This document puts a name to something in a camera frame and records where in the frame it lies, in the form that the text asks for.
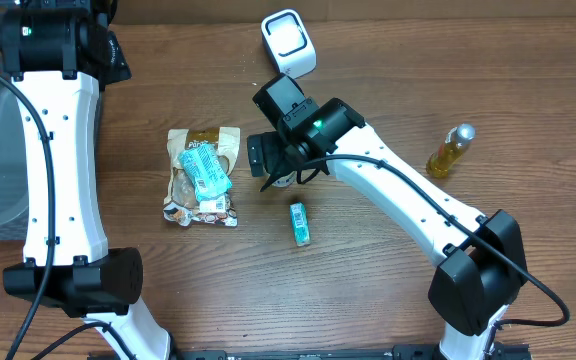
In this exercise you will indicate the teal kleenex tissue pack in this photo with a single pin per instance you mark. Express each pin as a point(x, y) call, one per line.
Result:
point(300, 224)

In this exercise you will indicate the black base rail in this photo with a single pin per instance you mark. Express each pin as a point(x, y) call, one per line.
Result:
point(318, 354)

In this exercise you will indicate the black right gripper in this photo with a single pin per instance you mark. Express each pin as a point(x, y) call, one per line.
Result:
point(257, 155)

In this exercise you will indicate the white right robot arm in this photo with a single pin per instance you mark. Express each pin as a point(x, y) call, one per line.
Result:
point(478, 260)

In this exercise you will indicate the green lid jar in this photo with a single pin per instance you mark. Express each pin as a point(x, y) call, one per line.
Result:
point(285, 180)

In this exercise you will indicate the yellow oil bottle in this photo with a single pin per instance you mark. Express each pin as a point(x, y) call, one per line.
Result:
point(456, 143)

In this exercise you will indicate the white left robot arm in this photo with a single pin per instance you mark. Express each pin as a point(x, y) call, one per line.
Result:
point(80, 274)

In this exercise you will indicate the white barcode scanner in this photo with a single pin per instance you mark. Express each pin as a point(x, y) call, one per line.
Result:
point(288, 43)

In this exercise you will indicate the teal snack packet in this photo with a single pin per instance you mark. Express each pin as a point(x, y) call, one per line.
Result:
point(202, 166)

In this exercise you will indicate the brown white snack bag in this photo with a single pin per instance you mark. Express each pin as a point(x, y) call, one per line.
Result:
point(180, 204)

